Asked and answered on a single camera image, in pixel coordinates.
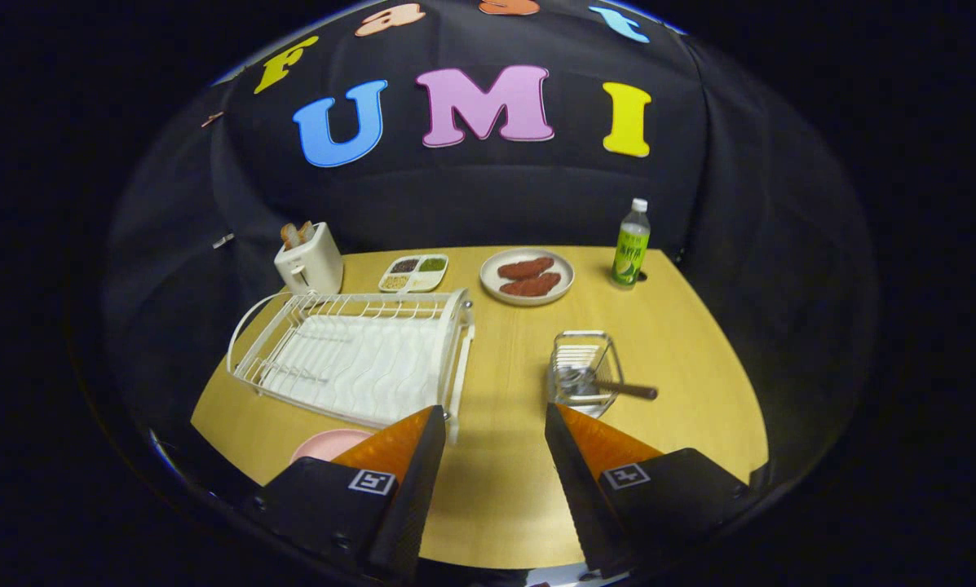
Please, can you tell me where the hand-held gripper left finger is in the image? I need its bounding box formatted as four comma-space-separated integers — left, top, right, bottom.
239, 404, 448, 581

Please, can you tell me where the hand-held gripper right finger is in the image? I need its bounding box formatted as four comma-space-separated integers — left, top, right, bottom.
544, 402, 753, 580

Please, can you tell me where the pink plate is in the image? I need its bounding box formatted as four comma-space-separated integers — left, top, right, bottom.
289, 428, 374, 467

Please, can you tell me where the metal spoon with dark handle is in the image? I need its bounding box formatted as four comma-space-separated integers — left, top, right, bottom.
559, 365, 660, 402

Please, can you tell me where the white wire dish rack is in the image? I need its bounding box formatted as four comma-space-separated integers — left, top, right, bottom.
227, 287, 476, 445

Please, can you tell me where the metal wire basket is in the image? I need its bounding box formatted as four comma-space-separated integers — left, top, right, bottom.
547, 329, 625, 418

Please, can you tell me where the beige plate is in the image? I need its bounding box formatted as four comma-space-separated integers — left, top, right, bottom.
479, 247, 576, 307

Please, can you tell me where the white divided condiment tray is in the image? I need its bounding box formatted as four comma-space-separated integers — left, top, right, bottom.
378, 254, 450, 294

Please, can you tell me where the brown meat patty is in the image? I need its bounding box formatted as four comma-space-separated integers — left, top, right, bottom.
497, 256, 555, 280
500, 272, 563, 298

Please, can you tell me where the green label drink bottle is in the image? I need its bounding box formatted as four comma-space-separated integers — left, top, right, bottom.
609, 198, 651, 289

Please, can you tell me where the white toaster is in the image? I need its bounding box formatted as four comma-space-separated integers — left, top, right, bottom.
273, 222, 344, 296

